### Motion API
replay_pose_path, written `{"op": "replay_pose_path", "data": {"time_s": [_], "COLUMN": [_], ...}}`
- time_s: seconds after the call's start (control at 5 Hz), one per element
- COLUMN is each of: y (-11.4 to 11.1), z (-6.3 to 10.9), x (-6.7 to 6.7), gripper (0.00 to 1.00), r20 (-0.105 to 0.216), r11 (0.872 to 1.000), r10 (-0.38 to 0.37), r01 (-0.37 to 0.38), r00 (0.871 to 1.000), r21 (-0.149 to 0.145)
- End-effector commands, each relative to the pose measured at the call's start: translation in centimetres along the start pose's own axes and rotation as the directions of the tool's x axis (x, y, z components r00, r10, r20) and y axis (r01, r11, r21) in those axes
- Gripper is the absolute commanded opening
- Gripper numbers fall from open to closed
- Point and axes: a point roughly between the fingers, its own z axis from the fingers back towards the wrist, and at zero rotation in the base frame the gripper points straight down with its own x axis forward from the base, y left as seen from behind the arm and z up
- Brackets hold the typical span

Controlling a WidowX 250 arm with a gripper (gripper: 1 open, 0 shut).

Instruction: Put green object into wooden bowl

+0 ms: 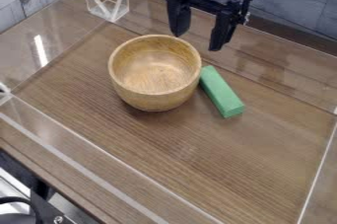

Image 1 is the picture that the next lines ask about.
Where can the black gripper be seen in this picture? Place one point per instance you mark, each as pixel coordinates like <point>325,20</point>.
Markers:
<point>233,14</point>

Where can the clear acrylic corner bracket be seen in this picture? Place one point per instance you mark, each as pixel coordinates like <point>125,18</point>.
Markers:
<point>108,10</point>

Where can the green rectangular block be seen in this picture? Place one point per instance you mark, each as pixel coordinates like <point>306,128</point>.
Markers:
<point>219,93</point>

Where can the black metal table bracket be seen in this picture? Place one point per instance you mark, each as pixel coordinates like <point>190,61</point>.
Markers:
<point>50,215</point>

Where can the wooden bowl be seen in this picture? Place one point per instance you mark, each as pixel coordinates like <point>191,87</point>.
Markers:
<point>154,72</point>

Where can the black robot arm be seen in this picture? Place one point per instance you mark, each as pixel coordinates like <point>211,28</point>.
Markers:
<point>230,13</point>

